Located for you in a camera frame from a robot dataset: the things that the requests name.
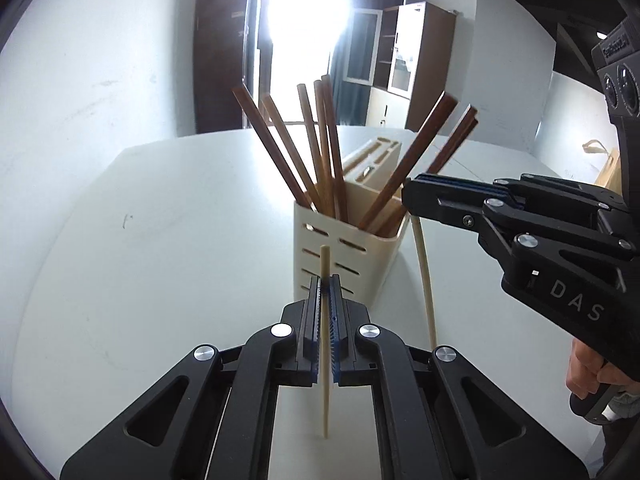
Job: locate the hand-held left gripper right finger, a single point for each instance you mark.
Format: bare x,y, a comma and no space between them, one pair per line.
339,360

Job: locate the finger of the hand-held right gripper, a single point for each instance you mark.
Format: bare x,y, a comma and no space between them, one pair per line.
460,181
440,201

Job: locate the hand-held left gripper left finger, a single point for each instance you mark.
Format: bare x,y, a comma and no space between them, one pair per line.
315,360

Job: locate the cream pale chopstick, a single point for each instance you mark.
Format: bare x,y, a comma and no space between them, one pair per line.
426,280
325,270

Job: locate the cream plastic utensil holder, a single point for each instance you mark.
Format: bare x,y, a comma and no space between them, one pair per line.
310,252

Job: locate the bundle of dark brown chopsticks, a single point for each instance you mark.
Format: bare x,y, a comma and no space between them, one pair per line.
325,160

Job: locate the person's right hand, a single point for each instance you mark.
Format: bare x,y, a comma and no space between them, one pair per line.
582,365

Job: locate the wooden cabinet with glass doors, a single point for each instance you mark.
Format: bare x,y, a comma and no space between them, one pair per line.
435,60

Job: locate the dark grey curtain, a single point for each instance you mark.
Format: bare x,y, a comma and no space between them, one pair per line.
350,105

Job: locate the person's dark clothing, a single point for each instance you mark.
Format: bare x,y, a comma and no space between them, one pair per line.
615,447

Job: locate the bright glass window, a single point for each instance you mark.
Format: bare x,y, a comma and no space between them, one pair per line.
300,20

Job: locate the dark brown door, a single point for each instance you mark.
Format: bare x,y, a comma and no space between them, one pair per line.
220,60

